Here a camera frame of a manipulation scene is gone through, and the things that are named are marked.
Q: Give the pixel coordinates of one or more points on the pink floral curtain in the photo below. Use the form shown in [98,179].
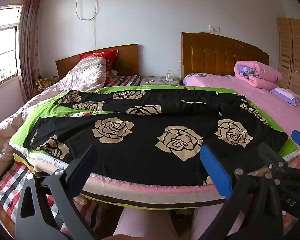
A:
[30,42]

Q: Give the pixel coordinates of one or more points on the plain wooden headboard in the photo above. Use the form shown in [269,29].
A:
[127,60]

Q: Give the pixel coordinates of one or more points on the white wall switch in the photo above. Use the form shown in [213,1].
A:
[214,28]

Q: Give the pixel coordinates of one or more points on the pink bed sheet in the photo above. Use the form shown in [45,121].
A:
[272,105]

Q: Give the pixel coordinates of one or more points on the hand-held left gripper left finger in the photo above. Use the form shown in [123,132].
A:
[82,165]

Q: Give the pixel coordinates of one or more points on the purple pillow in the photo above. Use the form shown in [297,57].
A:
[287,96]

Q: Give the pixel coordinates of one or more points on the brown ribbed headboard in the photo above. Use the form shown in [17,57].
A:
[215,55]

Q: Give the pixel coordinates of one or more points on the green cartoon print blanket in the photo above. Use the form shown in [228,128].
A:
[40,112]

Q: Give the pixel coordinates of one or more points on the tiger plush toy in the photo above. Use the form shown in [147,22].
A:
[43,83]

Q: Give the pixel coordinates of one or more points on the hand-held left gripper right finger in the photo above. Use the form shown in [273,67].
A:
[215,170]

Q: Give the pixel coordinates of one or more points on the person's legs in pink trousers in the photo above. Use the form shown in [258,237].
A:
[145,222]

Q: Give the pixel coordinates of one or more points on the barred window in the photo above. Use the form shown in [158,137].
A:
[5,42]

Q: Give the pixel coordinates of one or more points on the nightstand with floral cloth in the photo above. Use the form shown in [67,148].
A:
[155,80]

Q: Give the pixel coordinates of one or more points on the light wooden wardrobe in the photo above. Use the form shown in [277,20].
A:
[292,55]

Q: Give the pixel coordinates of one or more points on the white charger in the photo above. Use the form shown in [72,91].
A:
[168,76]

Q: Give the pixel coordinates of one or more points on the black rose print pants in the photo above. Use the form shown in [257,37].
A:
[145,160]

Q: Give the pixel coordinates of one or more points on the pink patterned quilt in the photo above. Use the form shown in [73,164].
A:
[85,75]

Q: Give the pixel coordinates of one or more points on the rolled pink floral quilt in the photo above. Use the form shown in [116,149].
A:
[262,72]

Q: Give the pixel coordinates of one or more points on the red pillow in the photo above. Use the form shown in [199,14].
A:
[107,57]

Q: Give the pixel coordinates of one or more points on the wooden bed side rail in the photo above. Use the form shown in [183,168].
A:
[0,215]

